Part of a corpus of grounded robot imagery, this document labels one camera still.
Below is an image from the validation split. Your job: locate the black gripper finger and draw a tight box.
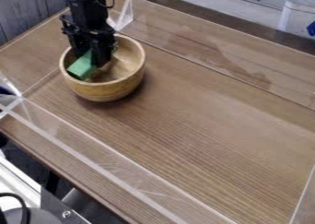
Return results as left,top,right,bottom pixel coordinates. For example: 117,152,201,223
90,38,116,67
70,34,90,57

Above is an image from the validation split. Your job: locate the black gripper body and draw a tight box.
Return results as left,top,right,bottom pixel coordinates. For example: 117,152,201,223
60,0,116,44

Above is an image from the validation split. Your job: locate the green rectangular block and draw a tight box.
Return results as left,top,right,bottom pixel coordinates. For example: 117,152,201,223
66,51,97,80

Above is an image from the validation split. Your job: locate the brown wooden bowl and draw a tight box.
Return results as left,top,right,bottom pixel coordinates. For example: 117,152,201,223
58,34,147,102

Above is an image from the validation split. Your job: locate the white cylindrical container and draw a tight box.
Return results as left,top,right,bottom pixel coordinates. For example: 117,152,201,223
277,0,315,40

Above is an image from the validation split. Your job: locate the clear acrylic corner bracket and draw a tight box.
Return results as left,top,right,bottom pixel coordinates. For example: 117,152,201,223
106,0,133,31

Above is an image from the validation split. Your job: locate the clear acrylic tray wall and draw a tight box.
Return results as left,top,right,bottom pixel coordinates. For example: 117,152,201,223
0,75,315,224

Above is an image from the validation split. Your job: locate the grey metal bracket with screw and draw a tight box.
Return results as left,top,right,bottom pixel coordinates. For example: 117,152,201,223
40,188,92,224

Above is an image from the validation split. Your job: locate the black cable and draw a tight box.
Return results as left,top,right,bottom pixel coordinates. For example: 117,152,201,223
0,192,30,224

